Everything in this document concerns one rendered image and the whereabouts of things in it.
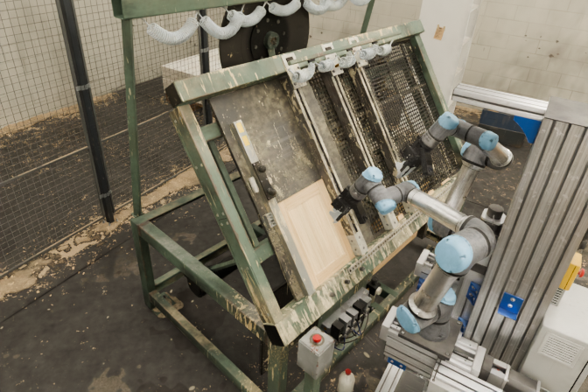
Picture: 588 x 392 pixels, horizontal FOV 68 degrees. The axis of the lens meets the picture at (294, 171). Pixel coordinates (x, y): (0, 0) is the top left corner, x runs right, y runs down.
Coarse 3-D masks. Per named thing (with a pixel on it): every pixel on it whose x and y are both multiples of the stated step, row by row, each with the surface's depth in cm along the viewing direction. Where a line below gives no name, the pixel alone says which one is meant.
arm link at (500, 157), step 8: (472, 128) 180; (480, 128) 179; (472, 136) 179; (480, 136) 176; (488, 136) 175; (496, 136) 175; (480, 144) 177; (488, 144) 175; (496, 144) 178; (488, 152) 186; (496, 152) 188; (504, 152) 194; (488, 160) 210; (496, 160) 197; (504, 160) 199; (512, 160) 202; (496, 168) 209; (504, 168) 206
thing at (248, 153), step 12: (240, 120) 216; (240, 144) 216; (252, 156) 216; (252, 168) 216; (264, 204) 219; (276, 204) 220; (276, 216) 218; (276, 228) 219; (288, 228) 221; (288, 240) 220; (288, 252) 220; (300, 264) 221; (300, 276) 220; (312, 288) 223
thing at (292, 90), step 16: (288, 80) 238; (288, 96) 242; (304, 112) 240; (304, 128) 242; (320, 144) 244; (320, 160) 243; (320, 176) 247; (336, 176) 246; (336, 192) 243; (352, 224) 246; (352, 240) 248
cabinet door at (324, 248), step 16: (304, 192) 236; (320, 192) 243; (288, 208) 226; (304, 208) 234; (320, 208) 241; (288, 224) 224; (304, 224) 232; (320, 224) 239; (336, 224) 246; (304, 240) 230; (320, 240) 236; (336, 240) 244; (304, 256) 227; (320, 256) 234; (336, 256) 241; (352, 256) 248; (320, 272) 232
